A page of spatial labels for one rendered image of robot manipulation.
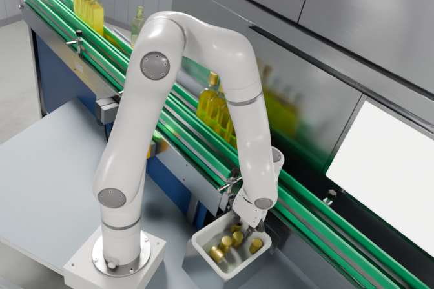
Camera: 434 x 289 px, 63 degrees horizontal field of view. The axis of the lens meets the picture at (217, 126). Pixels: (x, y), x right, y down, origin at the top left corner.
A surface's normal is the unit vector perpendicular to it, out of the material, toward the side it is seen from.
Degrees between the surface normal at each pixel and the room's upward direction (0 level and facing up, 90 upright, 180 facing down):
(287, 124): 90
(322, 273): 90
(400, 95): 90
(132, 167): 62
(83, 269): 4
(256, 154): 47
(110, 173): 57
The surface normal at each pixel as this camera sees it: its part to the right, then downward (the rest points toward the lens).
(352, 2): -0.72, 0.30
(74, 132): 0.19, -0.78
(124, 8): -0.37, 0.50
